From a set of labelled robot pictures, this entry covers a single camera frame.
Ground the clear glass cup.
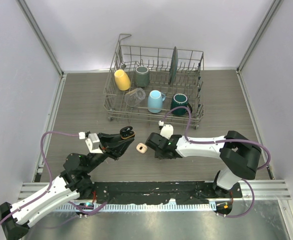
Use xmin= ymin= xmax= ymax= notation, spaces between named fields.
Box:
xmin=124 ymin=87 xmax=146 ymax=107

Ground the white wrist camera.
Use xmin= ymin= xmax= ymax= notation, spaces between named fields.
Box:
xmin=78 ymin=131 xmax=103 ymax=154
xmin=158 ymin=120 xmax=174 ymax=140

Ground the beige earbud charging case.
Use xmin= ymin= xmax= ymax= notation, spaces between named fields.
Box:
xmin=136 ymin=143 xmax=148 ymax=154

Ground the dark teal mug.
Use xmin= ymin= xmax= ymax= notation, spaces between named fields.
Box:
xmin=170 ymin=93 xmax=193 ymax=116

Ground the light blue mug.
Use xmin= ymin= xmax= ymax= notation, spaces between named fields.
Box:
xmin=147 ymin=90 xmax=166 ymax=114

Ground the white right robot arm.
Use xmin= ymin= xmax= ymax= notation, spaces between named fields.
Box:
xmin=145 ymin=130 xmax=262 ymax=198

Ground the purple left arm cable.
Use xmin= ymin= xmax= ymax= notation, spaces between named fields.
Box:
xmin=0 ymin=131 xmax=111 ymax=240

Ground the yellow cup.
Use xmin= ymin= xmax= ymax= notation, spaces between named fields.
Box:
xmin=114 ymin=69 xmax=131 ymax=91

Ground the aluminium slotted rail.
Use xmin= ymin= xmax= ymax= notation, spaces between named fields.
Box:
xmin=42 ymin=202 xmax=217 ymax=213

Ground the teal plate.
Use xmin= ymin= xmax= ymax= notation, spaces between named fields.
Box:
xmin=168 ymin=46 xmax=179 ymax=85

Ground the grey wire dish rack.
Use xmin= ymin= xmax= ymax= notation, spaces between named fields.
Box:
xmin=103 ymin=33 xmax=205 ymax=129

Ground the grey-green mug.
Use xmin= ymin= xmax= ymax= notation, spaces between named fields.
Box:
xmin=134 ymin=65 xmax=150 ymax=88

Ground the black earbud charging case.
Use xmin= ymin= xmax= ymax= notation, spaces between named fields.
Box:
xmin=119 ymin=126 xmax=136 ymax=140

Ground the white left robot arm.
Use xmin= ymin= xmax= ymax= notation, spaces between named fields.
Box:
xmin=0 ymin=126 xmax=136 ymax=240

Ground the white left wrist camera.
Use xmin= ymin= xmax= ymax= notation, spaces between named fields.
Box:
xmin=78 ymin=131 xmax=103 ymax=154

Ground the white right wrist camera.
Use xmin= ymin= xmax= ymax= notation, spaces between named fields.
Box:
xmin=158 ymin=120 xmax=174 ymax=140

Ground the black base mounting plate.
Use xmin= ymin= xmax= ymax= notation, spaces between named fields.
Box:
xmin=94 ymin=181 xmax=243 ymax=205

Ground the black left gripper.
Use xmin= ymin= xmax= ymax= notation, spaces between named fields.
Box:
xmin=84 ymin=132 xmax=134 ymax=173

